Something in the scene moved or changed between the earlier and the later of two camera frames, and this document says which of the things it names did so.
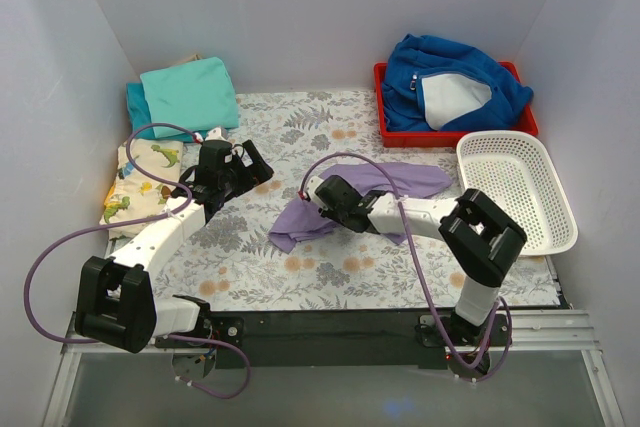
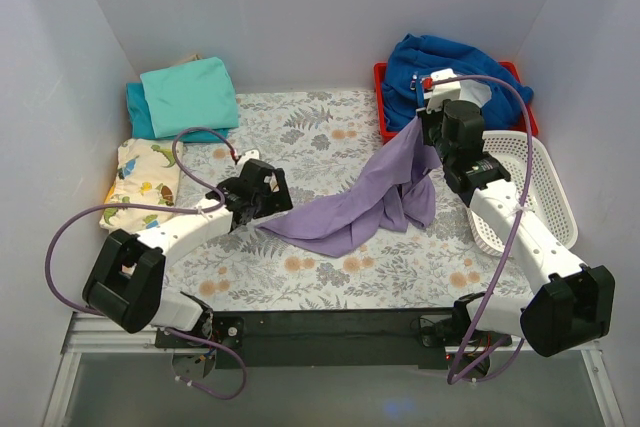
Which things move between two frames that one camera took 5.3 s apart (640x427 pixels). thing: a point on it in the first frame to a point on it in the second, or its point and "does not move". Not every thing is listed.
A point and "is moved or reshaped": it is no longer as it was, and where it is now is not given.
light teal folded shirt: (198, 96) does not move
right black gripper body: (329, 209) to (430, 126)
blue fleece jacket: (434, 84) does not move
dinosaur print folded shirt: (130, 196) does not move
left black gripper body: (245, 170) to (279, 188)
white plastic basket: (514, 173) does not move
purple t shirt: (297, 217) is moved or reshaped
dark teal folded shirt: (139, 118) does not move
